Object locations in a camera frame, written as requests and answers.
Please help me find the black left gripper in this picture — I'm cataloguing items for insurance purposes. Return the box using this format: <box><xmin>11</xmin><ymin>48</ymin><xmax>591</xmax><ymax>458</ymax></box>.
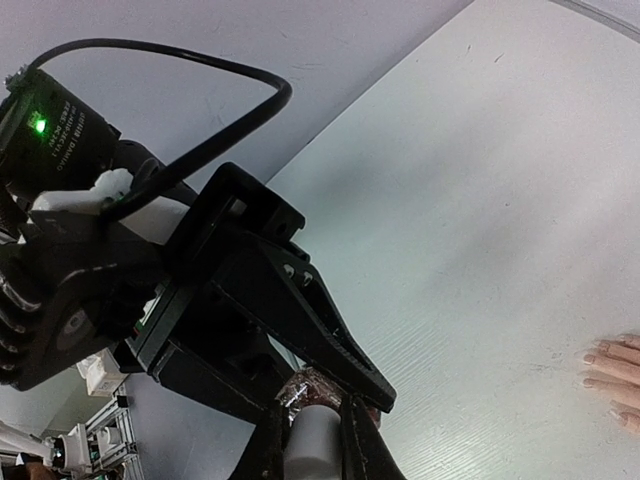
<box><xmin>1</xmin><ymin>70</ymin><xmax>304</xmax><ymax>424</ymax></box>

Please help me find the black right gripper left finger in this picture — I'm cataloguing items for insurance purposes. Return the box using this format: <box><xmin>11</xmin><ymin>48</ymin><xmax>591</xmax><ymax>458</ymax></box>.
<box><xmin>234</xmin><ymin>400</ymin><xmax>291</xmax><ymax>480</ymax></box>

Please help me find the mannequin hand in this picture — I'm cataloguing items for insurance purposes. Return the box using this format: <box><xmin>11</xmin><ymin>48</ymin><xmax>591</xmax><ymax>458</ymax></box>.
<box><xmin>581</xmin><ymin>334</ymin><xmax>639</xmax><ymax>435</ymax></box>

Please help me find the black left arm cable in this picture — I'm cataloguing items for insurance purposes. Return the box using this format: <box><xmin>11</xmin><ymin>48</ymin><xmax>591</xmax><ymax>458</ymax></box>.
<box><xmin>19</xmin><ymin>38</ymin><xmax>294</xmax><ymax>226</ymax></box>

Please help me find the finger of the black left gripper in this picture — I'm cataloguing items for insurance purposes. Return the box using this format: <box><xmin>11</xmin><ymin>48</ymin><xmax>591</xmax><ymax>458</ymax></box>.
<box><xmin>213</xmin><ymin>234</ymin><xmax>397</xmax><ymax>413</ymax></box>

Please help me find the aluminium table edge rail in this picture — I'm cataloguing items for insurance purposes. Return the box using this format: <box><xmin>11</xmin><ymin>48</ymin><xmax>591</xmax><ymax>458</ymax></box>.
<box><xmin>553</xmin><ymin>0</ymin><xmax>640</xmax><ymax>42</ymax></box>

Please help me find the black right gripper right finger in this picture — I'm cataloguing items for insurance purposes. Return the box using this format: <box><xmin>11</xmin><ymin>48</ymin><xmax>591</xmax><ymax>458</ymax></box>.
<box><xmin>339</xmin><ymin>396</ymin><xmax>406</xmax><ymax>480</ymax></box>

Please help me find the white nail polish cap brush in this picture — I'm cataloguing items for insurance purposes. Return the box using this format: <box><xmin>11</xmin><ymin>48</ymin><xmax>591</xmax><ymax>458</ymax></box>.
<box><xmin>283</xmin><ymin>405</ymin><xmax>343</xmax><ymax>480</ymax></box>

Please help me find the nail polish bottle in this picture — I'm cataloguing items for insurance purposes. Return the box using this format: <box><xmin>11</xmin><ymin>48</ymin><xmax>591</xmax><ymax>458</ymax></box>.
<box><xmin>276</xmin><ymin>367</ymin><xmax>382</xmax><ymax>431</ymax></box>

